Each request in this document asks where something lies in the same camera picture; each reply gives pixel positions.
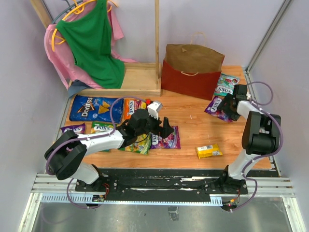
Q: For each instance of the orange Tops candy bag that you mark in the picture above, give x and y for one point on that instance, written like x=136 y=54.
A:
x=131 y=105

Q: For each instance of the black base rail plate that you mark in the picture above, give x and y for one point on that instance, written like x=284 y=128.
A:
x=165 y=185

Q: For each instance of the blue Doritos chip bag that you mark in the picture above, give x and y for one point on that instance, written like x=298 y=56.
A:
x=86 y=108

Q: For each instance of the yellow green candy bag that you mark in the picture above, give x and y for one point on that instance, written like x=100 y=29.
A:
x=100 y=127
x=141 y=146

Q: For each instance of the yellow clothes hanger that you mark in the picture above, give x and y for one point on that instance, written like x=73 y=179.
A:
x=79 y=9

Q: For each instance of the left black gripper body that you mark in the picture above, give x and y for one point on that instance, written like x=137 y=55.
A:
x=153 y=125

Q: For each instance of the blue grey cloth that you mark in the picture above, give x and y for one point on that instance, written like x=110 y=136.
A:
x=76 y=87

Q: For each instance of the red brown paper bag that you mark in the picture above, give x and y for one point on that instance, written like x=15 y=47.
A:
x=191 y=69

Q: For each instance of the wooden clothes rack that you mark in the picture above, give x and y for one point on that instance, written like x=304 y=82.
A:
x=140 y=78

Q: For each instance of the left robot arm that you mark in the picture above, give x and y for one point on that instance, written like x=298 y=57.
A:
x=65 y=157

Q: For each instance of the dark green clothes hanger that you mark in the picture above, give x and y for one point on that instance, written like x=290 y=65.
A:
x=62 y=12

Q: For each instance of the green shirt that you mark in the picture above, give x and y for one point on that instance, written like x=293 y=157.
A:
x=89 y=39

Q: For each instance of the aluminium frame post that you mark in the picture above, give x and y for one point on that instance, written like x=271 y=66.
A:
x=269 y=33

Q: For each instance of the purple Foxs candy bag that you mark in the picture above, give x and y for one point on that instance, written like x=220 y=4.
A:
x=212 y=109
x=171 y=142

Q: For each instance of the purple Tops candy bag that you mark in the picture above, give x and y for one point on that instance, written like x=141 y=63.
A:
x=77 y=129

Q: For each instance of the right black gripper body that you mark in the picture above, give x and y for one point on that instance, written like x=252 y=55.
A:
x=226 y=109

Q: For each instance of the teal Foxs candy bag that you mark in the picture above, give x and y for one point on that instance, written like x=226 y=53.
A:
x=226 y=85

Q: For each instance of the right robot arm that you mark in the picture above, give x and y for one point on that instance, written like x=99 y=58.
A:
x=262 y=137

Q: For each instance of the yellow snack packet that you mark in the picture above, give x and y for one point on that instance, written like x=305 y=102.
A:
x=208 y=151

